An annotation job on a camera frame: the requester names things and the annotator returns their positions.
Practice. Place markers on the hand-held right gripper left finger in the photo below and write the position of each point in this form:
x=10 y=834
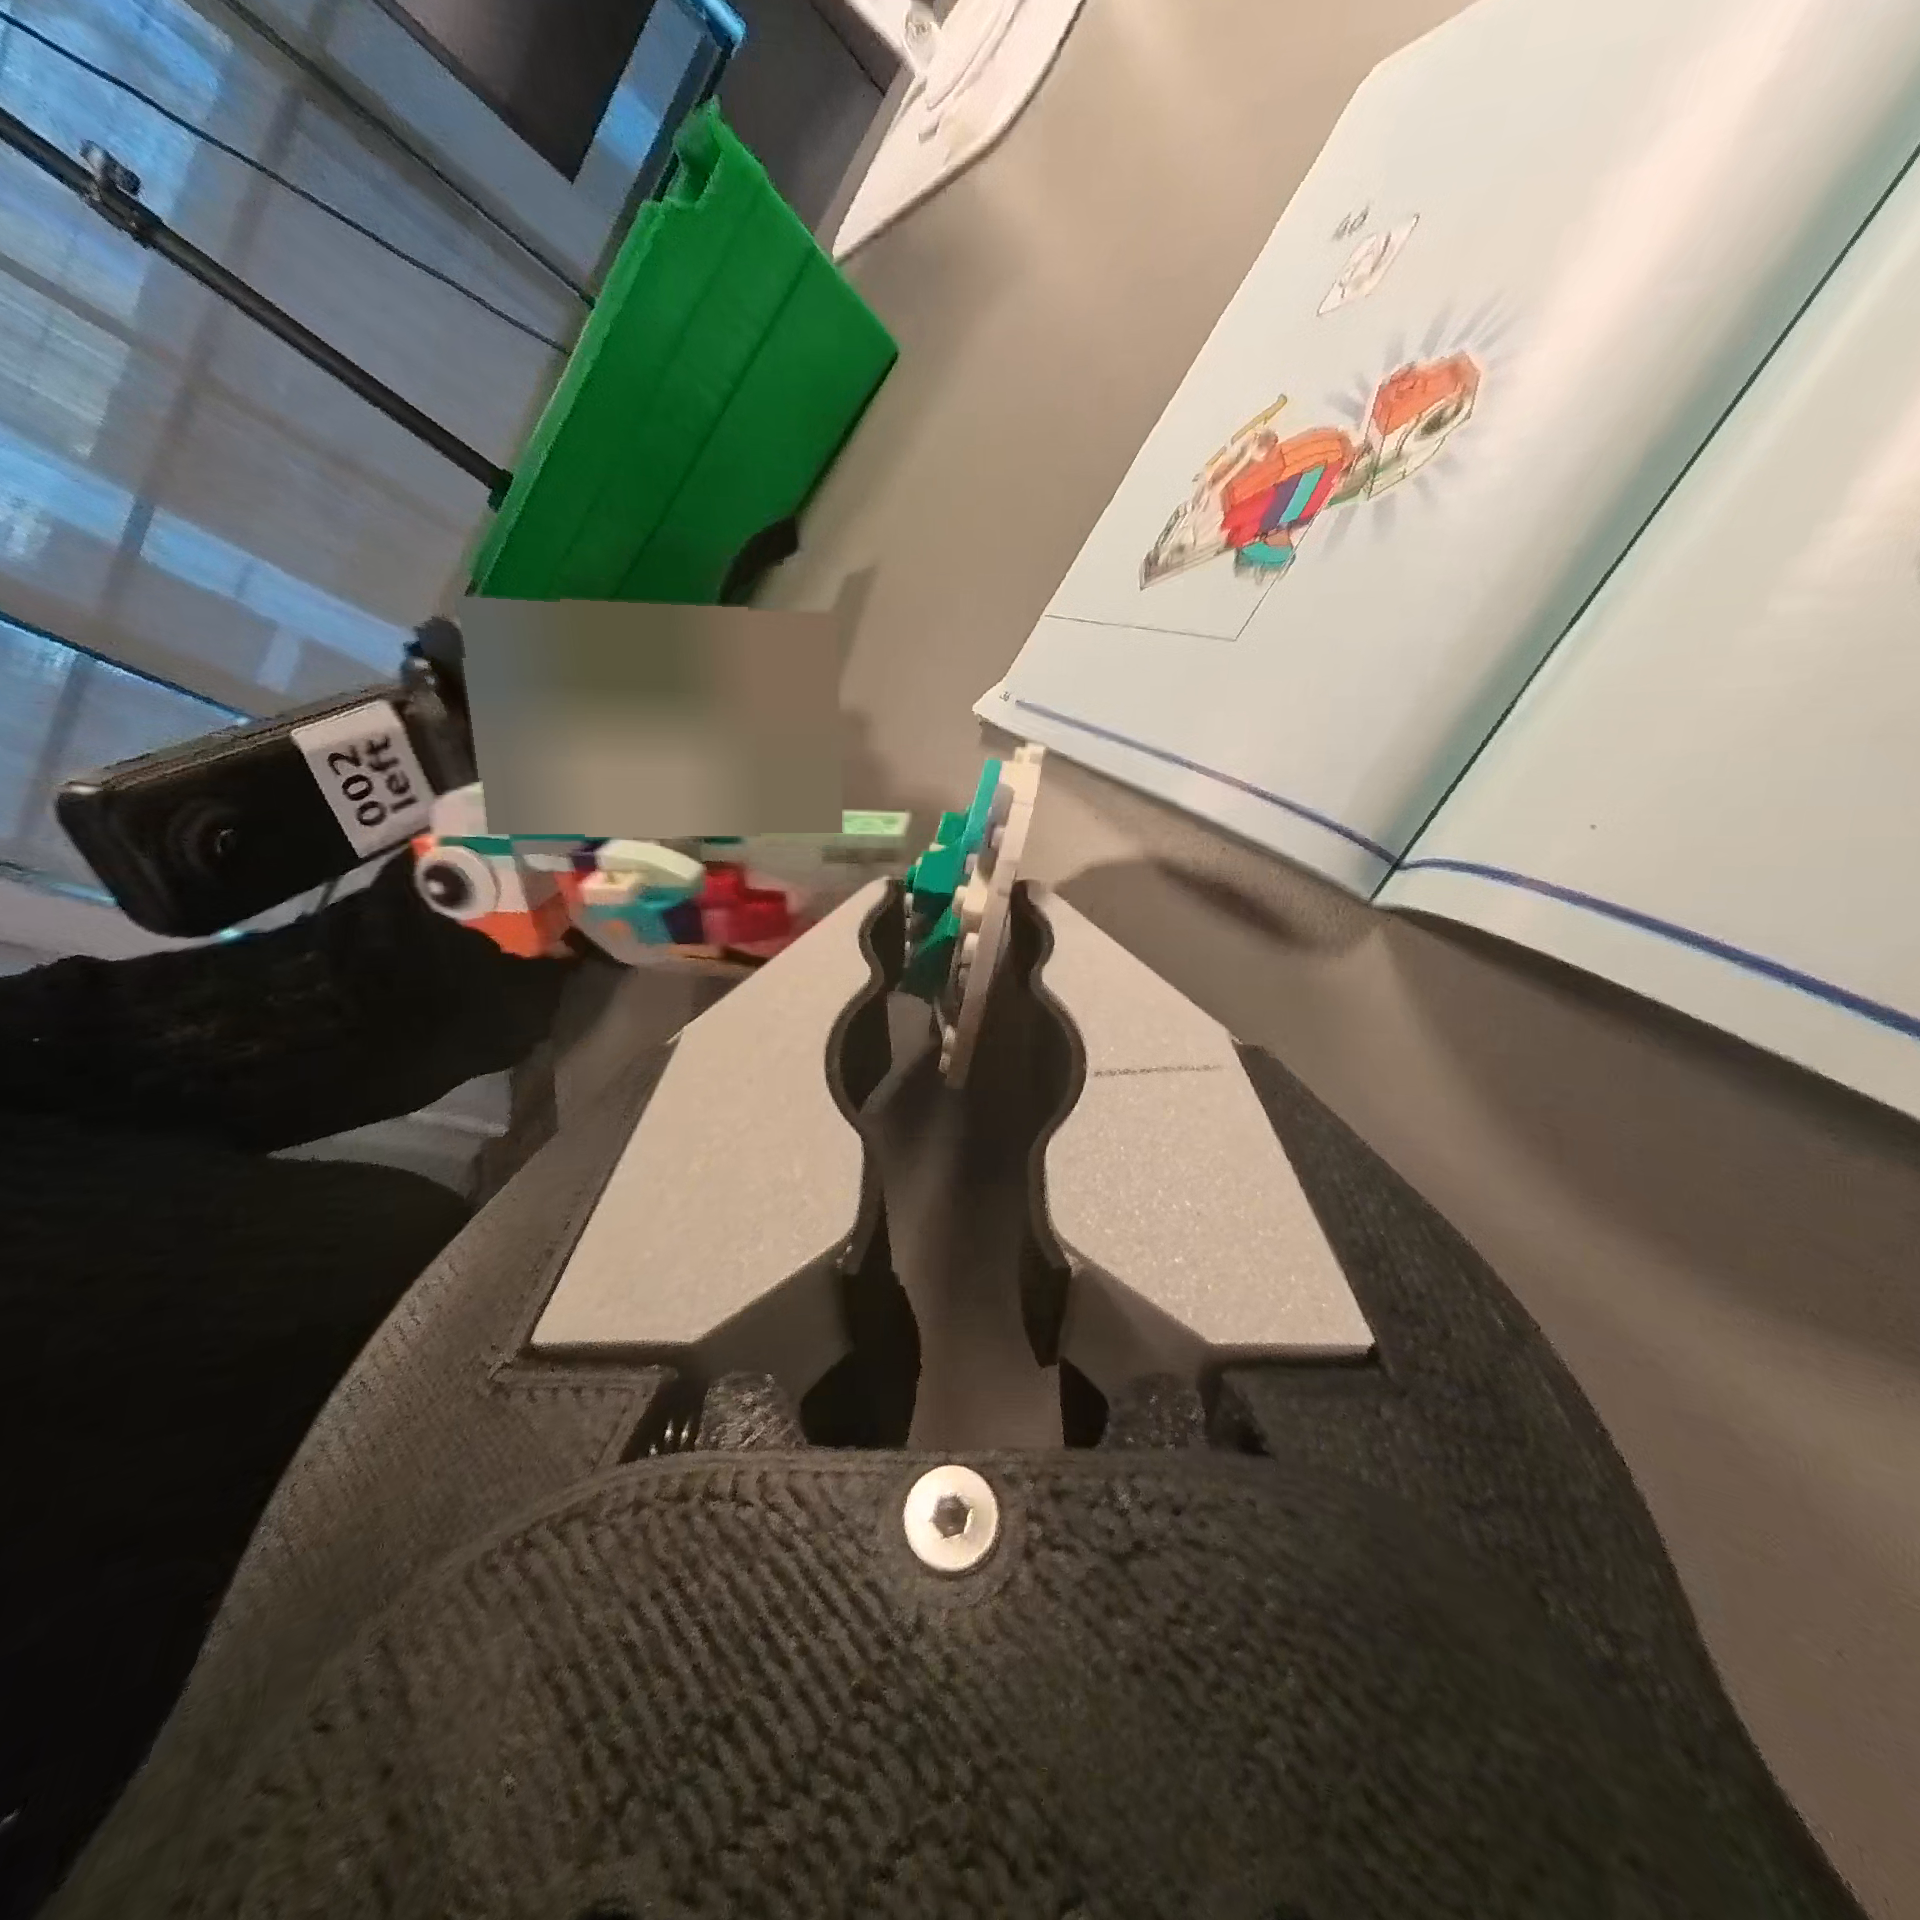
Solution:
x=706 y=1200

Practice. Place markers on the open lego instruction booklet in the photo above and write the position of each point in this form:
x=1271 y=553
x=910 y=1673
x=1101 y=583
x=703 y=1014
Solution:
x=1501 y=675

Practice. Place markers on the green plastic bin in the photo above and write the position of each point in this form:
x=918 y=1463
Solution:
x=692 y=389

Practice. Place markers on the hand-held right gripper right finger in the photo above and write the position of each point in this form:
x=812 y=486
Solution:
x=1202 y=1215

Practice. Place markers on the colourful lego fish model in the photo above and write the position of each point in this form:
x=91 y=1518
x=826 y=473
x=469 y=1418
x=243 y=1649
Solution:
x=646 y=902

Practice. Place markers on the round white teal lego base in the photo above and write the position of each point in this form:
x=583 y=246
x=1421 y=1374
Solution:
x=990 y=902

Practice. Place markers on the large grid window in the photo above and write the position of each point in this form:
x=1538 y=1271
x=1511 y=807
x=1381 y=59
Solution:
x=226 y=451

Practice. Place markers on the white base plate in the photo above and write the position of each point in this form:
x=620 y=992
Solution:
x=960 y=106

